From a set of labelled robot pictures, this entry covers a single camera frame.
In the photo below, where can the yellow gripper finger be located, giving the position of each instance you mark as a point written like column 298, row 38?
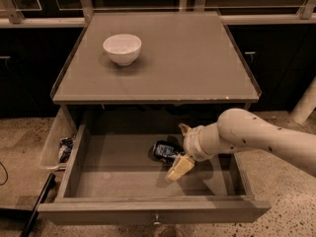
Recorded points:
column 181, row 166
column 185, row 129

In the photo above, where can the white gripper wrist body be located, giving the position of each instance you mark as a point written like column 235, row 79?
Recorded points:
column 192, row 145

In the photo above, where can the blue pepsi can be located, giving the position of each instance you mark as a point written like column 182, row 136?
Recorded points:
column 166, row 151

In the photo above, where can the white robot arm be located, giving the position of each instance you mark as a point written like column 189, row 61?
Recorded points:
column 237, row 129

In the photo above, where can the white cylindrical robot base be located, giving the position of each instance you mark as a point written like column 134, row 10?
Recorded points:
column 305, row 105

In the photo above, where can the small metal drawer knob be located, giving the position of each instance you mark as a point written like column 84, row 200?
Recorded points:
column 156, row 221

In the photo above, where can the open grey top drawer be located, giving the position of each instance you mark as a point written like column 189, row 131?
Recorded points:
column 111, row 177

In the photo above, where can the grey cabinet counter unit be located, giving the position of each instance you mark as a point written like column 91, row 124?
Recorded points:
column 185, row 58

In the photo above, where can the white ceramic bowl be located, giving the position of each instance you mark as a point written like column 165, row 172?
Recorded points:
column 122, row 49

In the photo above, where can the blue snack bag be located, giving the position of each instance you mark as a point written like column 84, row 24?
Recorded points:
column 64, row 149

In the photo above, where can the clear plastic side bin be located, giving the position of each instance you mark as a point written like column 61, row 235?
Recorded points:
column 61, row 128

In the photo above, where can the black bar on floor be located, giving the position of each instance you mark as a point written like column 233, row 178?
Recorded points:
column 49, row 184

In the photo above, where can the metal railing frame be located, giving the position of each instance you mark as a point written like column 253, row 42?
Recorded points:
column 77, row 13

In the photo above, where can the dark cabinet left handle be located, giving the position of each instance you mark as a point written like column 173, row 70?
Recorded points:
column 4, row 57

